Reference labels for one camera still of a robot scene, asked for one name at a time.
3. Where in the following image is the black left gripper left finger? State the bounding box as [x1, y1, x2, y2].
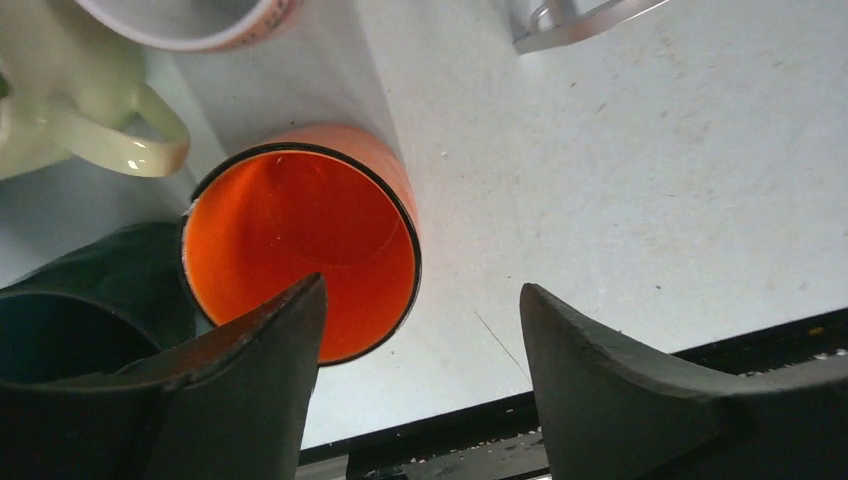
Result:
[1, 273, 327, 479]

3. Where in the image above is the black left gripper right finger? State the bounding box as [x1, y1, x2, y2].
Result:
[520, 284, 847, 479]

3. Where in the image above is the dark teal mug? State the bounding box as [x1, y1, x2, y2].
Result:
[1, 222, 196, 384]

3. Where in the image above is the orange mug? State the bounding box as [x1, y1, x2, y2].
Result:
[180, 123, 423, 366]

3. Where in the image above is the light green mug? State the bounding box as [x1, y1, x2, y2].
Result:
[1, 1, 190, 179]

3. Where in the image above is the small salmon pink mug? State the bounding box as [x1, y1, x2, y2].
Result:
[77, 0, 303, 53]

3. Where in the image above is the clear acrylic dish rack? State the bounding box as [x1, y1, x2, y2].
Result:
[513, 0, 666, 55]

